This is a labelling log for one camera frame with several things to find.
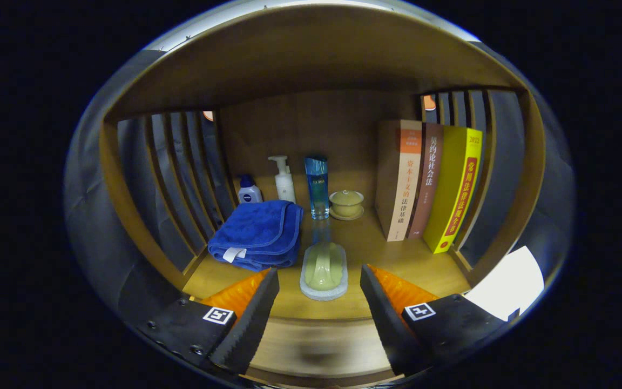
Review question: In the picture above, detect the wooden drawer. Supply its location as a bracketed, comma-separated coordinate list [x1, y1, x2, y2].
[244, 318, 403, 387]

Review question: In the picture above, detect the white table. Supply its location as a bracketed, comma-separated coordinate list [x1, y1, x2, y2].
[463, 246, 545, 322]

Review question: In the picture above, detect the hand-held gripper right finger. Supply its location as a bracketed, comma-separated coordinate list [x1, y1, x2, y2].
[359, 265, 506, 378]

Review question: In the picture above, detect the tall blue glass bottle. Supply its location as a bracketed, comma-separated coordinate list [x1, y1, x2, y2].
[304, 156, 330, 220]

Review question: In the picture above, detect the yellow book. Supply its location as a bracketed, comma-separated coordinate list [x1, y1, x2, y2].
[423, 126, 483, 254]

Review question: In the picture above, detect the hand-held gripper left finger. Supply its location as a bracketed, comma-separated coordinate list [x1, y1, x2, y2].
[136, 269, 281, 377]

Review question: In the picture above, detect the small white blue-capped bottle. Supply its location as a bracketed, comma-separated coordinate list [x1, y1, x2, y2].
[237, 174, 263, 204]

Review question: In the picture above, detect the brown book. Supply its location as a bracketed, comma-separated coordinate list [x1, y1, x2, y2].
[407, 123, 444, 239]

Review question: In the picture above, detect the blue folded towel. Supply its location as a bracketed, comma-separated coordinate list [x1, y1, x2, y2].
[207, 199, 305, 272]

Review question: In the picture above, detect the green-handled scrub sponge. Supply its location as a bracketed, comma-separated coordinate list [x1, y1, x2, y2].
[300, 242, 348, 301]

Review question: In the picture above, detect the beige lidded tea cup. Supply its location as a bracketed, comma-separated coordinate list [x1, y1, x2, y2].
[329, 190, 365, 221]

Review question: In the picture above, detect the wooden countertop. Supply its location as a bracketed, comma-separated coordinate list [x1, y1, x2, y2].
[182, 208, 472, 320]

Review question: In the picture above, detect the beige book with orange band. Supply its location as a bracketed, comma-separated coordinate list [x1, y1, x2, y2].
[374, 119, 423, 242]

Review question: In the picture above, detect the wooden cabinet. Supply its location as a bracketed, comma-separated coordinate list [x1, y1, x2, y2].
[98, 4, 546, 387]

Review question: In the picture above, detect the white pump bottle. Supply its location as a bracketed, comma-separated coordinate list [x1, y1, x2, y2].
[268, 156, 296, 204]

